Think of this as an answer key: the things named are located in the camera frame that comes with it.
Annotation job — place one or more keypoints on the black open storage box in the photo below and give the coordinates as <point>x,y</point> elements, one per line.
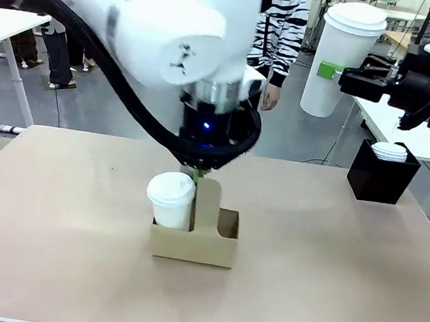
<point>381,184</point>

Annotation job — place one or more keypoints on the person's torso zebra striped sweater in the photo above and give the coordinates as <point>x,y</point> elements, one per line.
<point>269,27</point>

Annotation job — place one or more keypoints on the black stand pole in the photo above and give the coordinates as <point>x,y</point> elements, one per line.
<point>425,21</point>

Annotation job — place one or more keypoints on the white side table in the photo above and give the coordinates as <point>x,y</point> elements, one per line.
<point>5,26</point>

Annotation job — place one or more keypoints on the stack of white cup lids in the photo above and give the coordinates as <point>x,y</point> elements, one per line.
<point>389,151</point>

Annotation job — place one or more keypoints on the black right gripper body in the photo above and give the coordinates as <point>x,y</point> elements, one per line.
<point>422,83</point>

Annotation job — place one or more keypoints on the person's left hand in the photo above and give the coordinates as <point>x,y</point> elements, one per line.
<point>270,97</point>

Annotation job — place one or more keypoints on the white paper cup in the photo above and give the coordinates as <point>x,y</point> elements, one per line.
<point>323,99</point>
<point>171,216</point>

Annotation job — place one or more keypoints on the bystander in grey trousers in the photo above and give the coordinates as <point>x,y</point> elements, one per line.
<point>59,58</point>

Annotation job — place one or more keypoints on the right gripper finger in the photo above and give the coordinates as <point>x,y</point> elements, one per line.
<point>363,86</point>
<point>379,65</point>

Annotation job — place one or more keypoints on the white plastic cup lid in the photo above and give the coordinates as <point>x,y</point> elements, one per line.
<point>171,189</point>
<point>355,19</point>

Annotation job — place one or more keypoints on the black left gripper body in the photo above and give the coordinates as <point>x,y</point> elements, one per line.
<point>205,127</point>

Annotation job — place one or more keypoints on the wooden top desk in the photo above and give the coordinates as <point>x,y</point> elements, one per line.
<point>397,40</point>

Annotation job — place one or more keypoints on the bystander in black trousers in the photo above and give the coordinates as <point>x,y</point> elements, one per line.
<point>77,52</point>

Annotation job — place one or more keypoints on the person's left forearm striped sleeve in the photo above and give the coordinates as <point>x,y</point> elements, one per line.
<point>287,52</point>

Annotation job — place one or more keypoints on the bystander in brown skirt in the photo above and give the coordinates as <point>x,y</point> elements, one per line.
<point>26,44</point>

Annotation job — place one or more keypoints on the brown cardboard cup carrier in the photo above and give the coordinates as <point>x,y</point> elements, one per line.
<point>193,250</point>

